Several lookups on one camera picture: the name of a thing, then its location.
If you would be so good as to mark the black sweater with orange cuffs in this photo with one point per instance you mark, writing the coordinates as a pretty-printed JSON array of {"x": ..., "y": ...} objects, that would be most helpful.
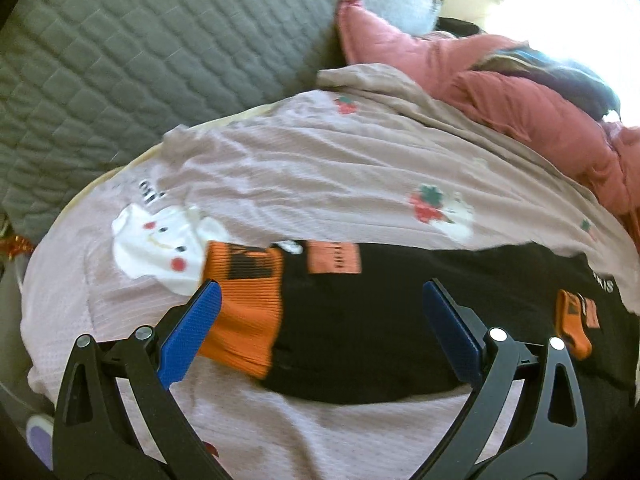
[{"x": 350, "y": 330}]

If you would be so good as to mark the dark cloth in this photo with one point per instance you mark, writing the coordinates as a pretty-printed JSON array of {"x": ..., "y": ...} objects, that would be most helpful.
[{"x": 565, "y": 72}]

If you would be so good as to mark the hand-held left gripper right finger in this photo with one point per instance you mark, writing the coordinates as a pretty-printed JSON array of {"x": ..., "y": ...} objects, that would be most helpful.
[{"x": 452, "y": 335}]

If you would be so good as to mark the pink puffy comforter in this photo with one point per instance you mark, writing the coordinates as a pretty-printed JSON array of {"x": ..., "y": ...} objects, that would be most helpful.
[{"x": 525, "y": 110}]

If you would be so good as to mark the grey quilted cover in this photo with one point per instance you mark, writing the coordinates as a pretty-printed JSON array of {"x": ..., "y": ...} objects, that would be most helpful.
[{"x": 150, "y": 40}]

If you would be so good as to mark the red and gold ribbon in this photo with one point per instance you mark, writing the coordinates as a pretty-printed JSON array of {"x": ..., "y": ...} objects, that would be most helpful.
[{"x": 15, "y": 246}]

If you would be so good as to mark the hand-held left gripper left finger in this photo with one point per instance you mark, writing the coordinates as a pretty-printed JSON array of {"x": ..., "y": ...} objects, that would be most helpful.
[{"x": 192, "y": 330}]

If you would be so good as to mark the purple slipper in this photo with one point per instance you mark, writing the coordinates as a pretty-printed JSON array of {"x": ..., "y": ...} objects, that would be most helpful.
[{"x": 40, "y": 440}]

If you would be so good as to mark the pink printed blanket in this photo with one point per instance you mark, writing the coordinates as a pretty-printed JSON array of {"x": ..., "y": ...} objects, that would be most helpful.
[{"x": 310, "y": 175}]

